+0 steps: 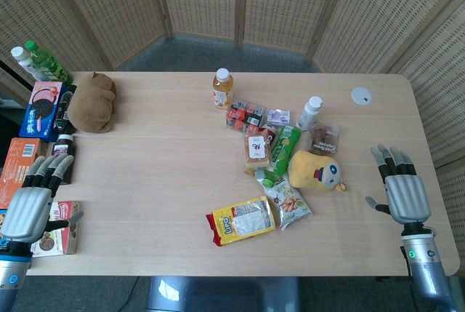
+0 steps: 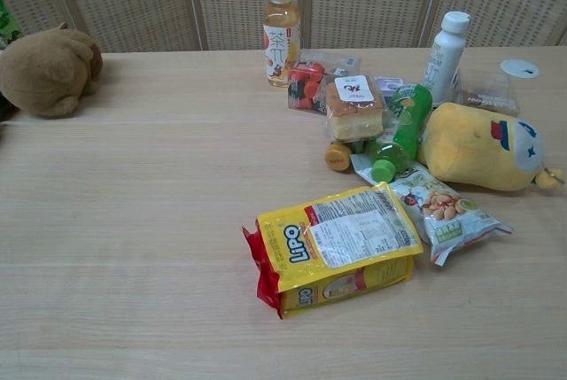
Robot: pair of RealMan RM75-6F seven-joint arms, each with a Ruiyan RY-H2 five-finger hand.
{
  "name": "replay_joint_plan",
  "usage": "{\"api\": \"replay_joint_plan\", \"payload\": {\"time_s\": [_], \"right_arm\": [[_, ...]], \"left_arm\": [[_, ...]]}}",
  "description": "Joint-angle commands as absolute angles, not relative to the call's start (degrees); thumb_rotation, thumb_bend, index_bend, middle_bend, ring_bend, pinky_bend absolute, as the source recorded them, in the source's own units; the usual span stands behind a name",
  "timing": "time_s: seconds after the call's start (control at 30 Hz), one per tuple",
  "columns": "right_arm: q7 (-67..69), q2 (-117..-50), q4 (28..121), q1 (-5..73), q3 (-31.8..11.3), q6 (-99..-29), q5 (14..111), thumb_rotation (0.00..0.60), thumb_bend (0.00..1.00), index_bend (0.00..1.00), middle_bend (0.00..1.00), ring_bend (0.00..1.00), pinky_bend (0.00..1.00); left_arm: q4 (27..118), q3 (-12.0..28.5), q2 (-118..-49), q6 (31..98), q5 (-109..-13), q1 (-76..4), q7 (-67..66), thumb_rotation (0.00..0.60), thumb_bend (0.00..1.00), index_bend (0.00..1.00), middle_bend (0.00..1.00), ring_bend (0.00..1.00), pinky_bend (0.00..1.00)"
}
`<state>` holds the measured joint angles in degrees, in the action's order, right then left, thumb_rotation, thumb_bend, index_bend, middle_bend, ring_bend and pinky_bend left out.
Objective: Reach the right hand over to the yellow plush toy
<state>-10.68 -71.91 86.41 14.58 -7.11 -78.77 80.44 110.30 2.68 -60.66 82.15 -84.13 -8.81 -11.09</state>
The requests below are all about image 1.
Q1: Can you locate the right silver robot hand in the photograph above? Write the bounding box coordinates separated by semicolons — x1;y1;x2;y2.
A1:
365;144;432;225

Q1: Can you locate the green chips tube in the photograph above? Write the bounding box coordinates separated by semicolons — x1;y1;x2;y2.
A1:
262;124;303;187

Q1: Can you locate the yellow Lipo snack bag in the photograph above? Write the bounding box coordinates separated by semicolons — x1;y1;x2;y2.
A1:
205;195;277;248

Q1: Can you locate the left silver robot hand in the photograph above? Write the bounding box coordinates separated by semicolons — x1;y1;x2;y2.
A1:
0;153;84;244

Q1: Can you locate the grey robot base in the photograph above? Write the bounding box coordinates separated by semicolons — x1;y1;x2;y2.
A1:
145;276;302;312

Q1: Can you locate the red white cookie box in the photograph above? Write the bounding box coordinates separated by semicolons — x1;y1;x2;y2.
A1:
30;200;83;257

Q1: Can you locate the green soda bottle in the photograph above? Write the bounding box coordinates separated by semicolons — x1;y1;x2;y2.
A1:
24;39;74;86

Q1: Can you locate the wrapped bread slice pack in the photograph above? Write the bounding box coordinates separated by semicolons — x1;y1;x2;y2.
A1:
243;127;273;175

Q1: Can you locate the black snack packet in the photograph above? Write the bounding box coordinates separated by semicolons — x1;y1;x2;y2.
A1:
53;84;78;135

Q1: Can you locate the red drink can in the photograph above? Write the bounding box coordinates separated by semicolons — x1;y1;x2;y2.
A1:
262;124;279;148

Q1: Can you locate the white milk tea bottle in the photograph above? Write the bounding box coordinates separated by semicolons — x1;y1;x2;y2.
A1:
9;46;46;82

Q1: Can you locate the blue Oreo box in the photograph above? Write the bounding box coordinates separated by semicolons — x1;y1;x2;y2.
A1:
18;80;70;142

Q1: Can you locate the orange cardboard box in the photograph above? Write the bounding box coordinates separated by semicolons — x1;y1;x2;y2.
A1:
0;137;49;212

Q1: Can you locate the dark jam jar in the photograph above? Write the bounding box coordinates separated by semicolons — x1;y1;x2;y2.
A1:
50;133;77;185

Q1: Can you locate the white round table grommet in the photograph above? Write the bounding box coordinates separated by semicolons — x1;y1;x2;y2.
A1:
350;86;374;107

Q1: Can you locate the small purple packet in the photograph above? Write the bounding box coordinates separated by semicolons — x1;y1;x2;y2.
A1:
266;108;291;126

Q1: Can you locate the orange juice bottle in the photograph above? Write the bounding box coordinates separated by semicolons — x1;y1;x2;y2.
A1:
211;67;235;111

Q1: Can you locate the yellow plush toy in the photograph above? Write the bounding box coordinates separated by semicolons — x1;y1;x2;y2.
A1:
287;149;347;193

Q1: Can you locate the small white bottle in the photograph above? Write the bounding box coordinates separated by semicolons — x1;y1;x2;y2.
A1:
296;95;323;132

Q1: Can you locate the nut snack bag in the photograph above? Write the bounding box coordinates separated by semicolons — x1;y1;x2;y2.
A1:
254;168;314;232

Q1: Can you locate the woven folding screen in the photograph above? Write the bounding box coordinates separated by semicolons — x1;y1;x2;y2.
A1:
0;0;465;255

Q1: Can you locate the brown cookie packet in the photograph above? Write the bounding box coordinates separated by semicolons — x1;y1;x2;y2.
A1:
308;121;341;156

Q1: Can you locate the brown plush toy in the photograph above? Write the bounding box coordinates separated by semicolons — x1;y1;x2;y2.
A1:
67;71;118;134

